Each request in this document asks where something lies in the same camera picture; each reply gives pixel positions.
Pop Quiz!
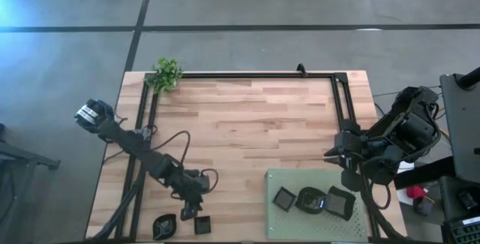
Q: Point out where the white paper sheet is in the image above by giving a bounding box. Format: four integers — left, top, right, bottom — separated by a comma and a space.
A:
396, 160, 416, 174

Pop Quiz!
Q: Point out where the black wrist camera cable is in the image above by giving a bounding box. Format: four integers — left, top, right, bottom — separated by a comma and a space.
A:
200, 167, 220, 194

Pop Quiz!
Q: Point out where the green perforated metal shelf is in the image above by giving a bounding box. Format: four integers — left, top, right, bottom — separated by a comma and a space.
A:
264, 167, 371, 243

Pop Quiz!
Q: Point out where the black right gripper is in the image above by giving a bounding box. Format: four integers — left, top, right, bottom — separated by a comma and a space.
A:
324, 119, 371, 169

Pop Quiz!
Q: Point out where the large black bowl foreground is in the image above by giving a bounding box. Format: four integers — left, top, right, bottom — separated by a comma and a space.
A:
193, 215, 212, 236

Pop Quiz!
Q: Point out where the black pole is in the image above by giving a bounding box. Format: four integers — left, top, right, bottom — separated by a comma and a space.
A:
455, 65, 480, 91

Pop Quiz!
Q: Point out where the green plant in white pot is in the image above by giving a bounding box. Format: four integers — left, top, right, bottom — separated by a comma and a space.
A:
144, 56, 185, 95

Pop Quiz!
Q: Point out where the black aluminium table frame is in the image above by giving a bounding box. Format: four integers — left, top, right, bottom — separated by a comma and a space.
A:
88, 71, 408, 243

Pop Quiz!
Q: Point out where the black wavy-edged square plate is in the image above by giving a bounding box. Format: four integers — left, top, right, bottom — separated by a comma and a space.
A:
323, 185, 358, 222

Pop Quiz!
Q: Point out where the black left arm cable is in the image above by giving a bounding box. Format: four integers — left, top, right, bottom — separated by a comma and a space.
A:
149, 130, 192, 166

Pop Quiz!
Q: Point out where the black bowl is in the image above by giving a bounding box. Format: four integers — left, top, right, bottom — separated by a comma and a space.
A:
272, 185, 298, 213

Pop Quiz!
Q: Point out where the red object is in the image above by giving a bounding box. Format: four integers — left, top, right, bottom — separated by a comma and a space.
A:
406, 185, 428, 201

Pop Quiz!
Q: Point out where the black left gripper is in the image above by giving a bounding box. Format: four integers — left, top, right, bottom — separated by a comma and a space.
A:
164, 164, 206, 221

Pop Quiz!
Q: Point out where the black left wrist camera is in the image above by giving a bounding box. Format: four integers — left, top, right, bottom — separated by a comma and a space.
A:
193, 172, 211, 194

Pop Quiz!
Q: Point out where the black crate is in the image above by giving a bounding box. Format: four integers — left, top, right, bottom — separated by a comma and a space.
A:
441, 215, 480, 244

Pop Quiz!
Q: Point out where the black floor stand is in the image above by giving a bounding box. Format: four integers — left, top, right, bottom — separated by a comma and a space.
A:
0, 122, 62, 237

